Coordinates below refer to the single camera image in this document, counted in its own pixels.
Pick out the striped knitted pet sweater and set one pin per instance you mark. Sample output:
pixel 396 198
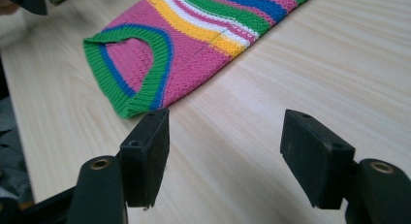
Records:
pixel 190 52

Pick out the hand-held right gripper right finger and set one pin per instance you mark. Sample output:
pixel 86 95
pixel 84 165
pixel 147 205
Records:
pixel 318 166

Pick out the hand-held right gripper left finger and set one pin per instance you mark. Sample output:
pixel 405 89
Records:
pixel 145 159

